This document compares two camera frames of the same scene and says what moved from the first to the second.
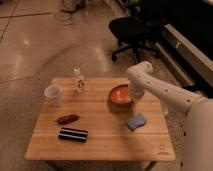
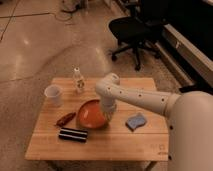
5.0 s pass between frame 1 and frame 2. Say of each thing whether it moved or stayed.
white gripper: moved
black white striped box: stayed
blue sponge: stayed
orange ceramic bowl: moved
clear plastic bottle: stayed
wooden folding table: stayed
